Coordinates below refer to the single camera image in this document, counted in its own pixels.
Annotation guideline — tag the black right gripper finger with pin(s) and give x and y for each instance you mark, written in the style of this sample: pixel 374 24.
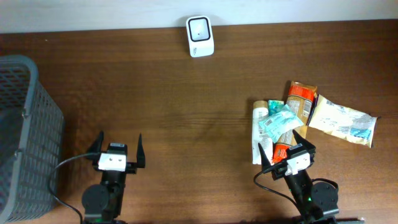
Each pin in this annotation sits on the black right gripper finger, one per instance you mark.
pixel 264 160
pixel 300 140

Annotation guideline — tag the mint green pack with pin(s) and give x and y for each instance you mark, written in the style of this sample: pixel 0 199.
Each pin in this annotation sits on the mint green pack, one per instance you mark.
pixel 279 123

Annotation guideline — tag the yellow snack bag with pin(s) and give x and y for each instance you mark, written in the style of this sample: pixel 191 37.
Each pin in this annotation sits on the yellow snack bag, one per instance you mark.
pixel 343 122

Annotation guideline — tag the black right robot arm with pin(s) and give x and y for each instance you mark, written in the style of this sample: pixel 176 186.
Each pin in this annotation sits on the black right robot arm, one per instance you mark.
pixel 315 199

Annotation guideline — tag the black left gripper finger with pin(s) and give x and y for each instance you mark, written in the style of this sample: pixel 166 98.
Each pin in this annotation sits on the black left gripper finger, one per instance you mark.
pixel 140 155
pixel 96 146

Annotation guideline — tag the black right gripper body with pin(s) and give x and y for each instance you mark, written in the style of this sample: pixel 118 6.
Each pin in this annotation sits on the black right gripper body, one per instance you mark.
pixel 278 171

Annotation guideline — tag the white tube with tan cap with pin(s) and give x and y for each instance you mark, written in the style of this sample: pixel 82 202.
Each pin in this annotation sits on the white tube with tan cap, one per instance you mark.
pixel 261 142

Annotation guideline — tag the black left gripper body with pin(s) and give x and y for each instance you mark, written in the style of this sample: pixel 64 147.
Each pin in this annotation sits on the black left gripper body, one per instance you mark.
pixel 132 166

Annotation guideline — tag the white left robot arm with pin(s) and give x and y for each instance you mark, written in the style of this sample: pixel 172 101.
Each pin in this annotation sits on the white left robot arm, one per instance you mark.
pixel 103 201

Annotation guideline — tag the green tissue pack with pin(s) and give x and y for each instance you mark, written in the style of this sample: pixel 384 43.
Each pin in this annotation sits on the green tissue pack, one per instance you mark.
pixel 274 106

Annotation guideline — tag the orange biscuit pack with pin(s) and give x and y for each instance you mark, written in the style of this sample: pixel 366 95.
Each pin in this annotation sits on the orange biscuit pack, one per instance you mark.
pixel 300 100

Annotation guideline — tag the grey mesh basket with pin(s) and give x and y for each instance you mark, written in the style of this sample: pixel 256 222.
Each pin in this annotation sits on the grey mesh basket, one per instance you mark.
pixel 32 127

